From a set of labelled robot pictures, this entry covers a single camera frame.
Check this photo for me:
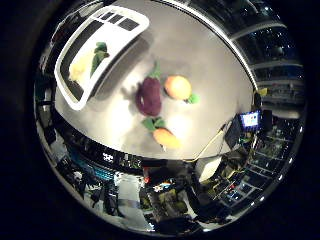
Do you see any purple eggplant plush toy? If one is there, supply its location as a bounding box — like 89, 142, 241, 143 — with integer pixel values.
134, 60, 164, 118

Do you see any white and green plush toy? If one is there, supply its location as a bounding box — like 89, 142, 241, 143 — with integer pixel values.
68, 41, 111, 84

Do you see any orange carrot plush toy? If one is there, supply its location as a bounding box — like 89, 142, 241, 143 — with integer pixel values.
141, 115, 182, 150

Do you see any orange fruit plush toy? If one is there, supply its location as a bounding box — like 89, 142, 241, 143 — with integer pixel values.
163, 74, 202, 105

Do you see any black panel with white print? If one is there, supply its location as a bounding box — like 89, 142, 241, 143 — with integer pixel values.
63, 126, 168, 171

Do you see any black laptop with lit screen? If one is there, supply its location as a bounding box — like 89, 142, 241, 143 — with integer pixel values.
224, 109, 263, 149

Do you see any white bin with black interior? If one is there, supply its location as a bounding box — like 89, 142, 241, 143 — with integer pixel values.
54, 5, 150, 112

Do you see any dark storage rack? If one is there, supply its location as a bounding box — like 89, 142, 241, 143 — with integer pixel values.
213, 133, 301, 214

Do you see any yellow cable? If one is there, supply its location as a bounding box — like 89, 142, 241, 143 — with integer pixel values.
186, 122, 231, 163

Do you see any blue cable bundle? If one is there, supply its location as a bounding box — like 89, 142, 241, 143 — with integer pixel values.
71, 156, 116, 183

